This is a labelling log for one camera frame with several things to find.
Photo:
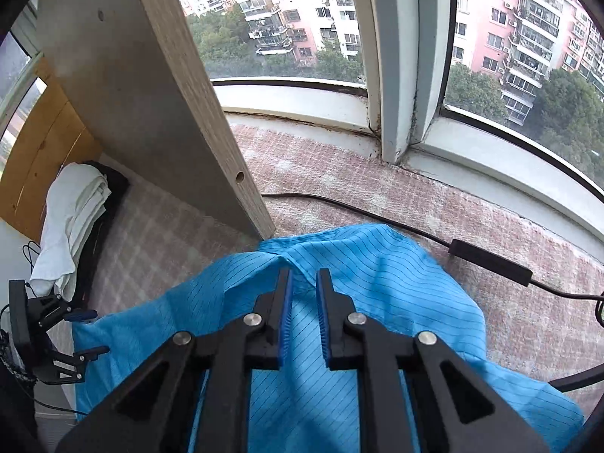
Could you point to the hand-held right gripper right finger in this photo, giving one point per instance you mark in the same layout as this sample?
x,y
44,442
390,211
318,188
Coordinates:
x,y
322,321

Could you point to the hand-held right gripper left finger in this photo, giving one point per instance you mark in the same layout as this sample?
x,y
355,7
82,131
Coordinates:
x,y
286,321

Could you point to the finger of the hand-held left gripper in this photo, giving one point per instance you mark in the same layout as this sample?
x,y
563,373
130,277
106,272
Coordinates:
x,y
92,353
82,315

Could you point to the blue striped work coat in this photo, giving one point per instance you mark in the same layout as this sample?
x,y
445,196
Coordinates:
x,y
377,269

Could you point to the person's dark tweed-trimmed clothing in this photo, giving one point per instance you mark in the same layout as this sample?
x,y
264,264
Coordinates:
x,y
14,415

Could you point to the white folded cloth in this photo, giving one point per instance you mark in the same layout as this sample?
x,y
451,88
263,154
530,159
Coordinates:
x,y
71,207

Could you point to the dark folded cloth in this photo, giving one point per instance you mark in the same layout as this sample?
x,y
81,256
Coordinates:
x,y
115,184

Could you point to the pink plaid blanket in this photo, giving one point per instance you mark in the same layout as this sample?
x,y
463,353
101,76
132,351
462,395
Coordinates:
x,y
354,188

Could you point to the grey wooden board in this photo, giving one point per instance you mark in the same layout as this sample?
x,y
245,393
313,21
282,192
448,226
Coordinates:
x,y
141,80

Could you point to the black tripod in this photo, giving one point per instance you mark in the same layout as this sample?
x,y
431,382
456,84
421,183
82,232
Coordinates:
x,y
571,382

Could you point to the white window frame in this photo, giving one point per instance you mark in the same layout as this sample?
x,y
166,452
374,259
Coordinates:
x,y
401,56

